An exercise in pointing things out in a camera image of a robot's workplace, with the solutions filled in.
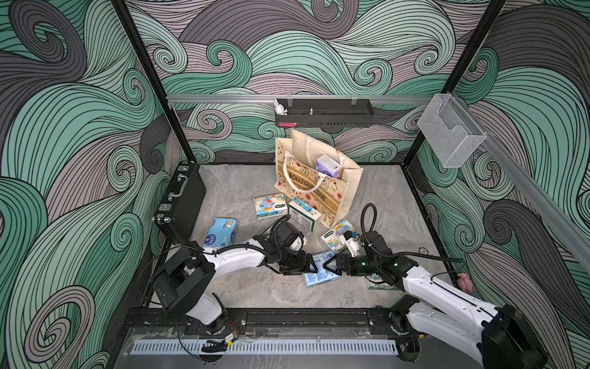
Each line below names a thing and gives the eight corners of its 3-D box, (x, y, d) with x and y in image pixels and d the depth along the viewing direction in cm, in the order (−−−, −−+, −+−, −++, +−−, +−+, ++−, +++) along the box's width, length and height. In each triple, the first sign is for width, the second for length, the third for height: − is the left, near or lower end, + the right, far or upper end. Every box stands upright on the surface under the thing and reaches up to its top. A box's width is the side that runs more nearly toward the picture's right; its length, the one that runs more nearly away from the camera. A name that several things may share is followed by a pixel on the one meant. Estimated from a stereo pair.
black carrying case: (175, 247, 92) (150, 219, 76) (194, 192, 111) (177, 161, 94) (194, 247, 92) (173, 219, 76) (210, 192, 111) (196, 161, 94)
